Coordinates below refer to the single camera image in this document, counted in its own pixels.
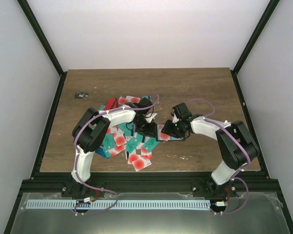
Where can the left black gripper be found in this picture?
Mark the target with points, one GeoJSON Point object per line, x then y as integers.
{"type": "Point", "coordinates": [148, 131]}

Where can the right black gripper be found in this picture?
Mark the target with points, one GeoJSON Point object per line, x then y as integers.
{"type": "Point", "coordinates": [168, 129]}

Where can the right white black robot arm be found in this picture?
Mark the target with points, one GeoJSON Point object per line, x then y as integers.
{"type": "Point", "coordinates": [237, 146]}

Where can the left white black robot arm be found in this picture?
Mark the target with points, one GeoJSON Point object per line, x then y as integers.
{"type": "Point", "coordinates": [91, 129]}

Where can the teal VIP card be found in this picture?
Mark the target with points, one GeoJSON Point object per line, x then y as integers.
{"type": "Point", "coordinates": [150, 144]}

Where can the red card black stripe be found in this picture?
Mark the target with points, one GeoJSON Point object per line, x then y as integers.
{"type": "Point", "coordinates": [112, 103]}

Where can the blue card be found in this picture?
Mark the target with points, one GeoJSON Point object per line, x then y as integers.
{"type": "Point", "coordinates": [103, 152]}

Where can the small black tag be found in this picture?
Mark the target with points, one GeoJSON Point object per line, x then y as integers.
{"type": "Point", "coordinates": [81, 95]}

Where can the light blue slotted strip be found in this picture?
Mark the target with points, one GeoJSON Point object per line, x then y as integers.
{"type": "Point", "coordinates": [121, 204]}

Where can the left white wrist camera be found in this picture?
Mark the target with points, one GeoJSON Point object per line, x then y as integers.
{"type": "Point", "coordinates": [151, 117]}

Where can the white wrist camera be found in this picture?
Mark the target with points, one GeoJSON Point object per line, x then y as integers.
{"type": "Point", "coordinates": [151, 117]}
{"type": "Point", "coordinates": [175, 119]}

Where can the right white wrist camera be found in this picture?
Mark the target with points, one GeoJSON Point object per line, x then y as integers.
{"type": "Point", "coordinates": [175, 119]}

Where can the black front rail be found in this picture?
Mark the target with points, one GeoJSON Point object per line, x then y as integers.
{"type": "Point", "coordinates": [196, 183]}

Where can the right black frame post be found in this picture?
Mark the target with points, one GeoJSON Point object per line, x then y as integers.
{"type": "Point", "coordinates": [269, 10]}

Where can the black frame post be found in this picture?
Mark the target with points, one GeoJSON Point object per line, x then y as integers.
{"type": "Point", "coordinates": [269, 10]}
{"type": "Point", "coordinates": [40, 35]}

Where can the left black frame post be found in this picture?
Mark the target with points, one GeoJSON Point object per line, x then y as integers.
{"type": "Point", "coordinates": [40, 35]}

